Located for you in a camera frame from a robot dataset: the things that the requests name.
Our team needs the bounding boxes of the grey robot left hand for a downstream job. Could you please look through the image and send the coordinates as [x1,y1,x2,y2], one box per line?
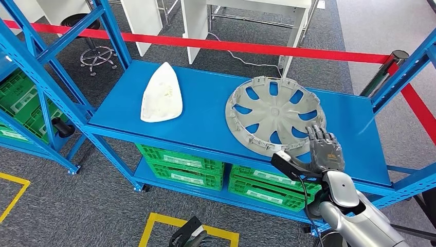
[185,230,213,247]

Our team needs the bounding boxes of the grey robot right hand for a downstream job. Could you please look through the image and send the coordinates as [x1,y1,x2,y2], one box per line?
[292,123,346,175]

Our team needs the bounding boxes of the grey plastic wheel hubcap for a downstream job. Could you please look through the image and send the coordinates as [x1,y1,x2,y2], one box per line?
[225,75,327,158]

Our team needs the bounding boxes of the blue metal shelf rack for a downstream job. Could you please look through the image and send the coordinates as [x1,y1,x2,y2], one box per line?
[0,0,93,175]
[0,0,436,236]

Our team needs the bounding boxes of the white iron-shaped plastic part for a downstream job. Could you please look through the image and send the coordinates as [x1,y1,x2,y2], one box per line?
[140,61,184,124]

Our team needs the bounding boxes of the red barrier belt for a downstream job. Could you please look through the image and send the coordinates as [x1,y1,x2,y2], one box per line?
[3,20,391,65]
[388,63,436,146]

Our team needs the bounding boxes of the black office chair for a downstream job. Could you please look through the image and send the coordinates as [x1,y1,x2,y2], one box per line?
[388,187,436,247]

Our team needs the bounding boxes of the black cylindrical object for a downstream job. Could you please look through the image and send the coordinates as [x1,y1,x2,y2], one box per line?
[51,117,76,139]

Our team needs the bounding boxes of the black stool chrome base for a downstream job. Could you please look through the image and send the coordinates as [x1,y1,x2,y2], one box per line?
[60,13,118,76]

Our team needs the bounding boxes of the white desk side panel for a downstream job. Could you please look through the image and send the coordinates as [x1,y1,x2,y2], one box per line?
[119,0,164,57]

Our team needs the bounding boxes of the white cabinet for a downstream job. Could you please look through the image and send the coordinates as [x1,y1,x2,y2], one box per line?
[0,0,91,37]

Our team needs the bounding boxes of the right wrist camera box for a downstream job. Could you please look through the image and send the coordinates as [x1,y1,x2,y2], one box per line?
[270,150,322,181]

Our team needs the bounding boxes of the black camera cable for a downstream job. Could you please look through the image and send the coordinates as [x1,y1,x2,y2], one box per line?
[294,173,322,247]

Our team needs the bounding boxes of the black barrier post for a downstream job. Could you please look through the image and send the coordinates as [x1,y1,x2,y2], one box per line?
[359,50,409,98]

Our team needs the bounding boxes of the white power cable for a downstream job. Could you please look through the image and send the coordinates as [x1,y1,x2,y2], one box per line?
[208,32,283,77]

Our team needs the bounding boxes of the white desk metal frame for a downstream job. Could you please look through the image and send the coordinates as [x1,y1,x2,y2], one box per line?
[180,0,319,77]

